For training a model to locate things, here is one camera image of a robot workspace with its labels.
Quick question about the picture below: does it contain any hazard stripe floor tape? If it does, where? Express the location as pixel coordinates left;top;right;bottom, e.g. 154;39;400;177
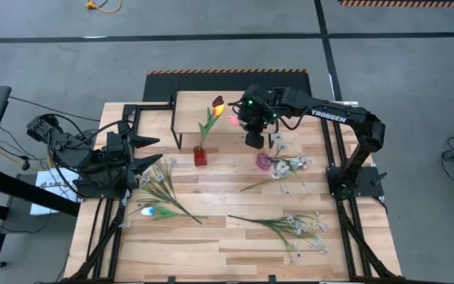
337;0;454;8

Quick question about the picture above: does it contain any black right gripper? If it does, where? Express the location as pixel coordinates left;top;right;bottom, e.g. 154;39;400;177
236;85;287;133

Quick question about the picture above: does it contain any black floor cable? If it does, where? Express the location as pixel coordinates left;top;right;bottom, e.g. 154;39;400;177
8;95;102;123

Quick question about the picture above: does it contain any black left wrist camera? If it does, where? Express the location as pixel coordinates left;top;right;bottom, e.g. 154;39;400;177
106;131;125;154

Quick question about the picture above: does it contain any pink ribbed glass vase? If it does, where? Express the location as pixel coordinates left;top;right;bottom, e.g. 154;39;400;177
255;151;276;172

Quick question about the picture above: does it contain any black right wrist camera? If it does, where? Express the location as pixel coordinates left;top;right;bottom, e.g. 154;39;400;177
244;131;266;151

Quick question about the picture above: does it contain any yellow orange artificial tulip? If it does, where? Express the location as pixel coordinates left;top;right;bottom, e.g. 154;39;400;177
197;103;227;150

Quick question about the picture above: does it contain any wooden shelf black metal frame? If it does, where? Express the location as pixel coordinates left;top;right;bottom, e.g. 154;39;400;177
169;90;281;150

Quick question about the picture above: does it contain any blue white artificial tulip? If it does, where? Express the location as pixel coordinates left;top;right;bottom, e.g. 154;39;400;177
139;205;209;221

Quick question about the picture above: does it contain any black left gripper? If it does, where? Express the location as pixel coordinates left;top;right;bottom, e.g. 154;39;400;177
106;133;164;189

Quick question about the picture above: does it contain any yellow extension cable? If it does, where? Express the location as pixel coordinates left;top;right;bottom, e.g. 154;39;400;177
84;0;123;14

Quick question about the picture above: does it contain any red ribbed glass vase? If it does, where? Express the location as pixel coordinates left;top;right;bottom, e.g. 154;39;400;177
192;144;209;167

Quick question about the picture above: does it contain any white printed paper sheet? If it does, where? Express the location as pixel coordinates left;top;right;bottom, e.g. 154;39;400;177
29;168;79;217

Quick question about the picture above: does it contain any white veined artificial flower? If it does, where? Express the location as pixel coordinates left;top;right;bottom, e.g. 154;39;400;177
117;188;133;230

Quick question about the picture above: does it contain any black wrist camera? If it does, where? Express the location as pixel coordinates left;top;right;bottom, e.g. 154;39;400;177
106;131;125;154
244;131;266;151

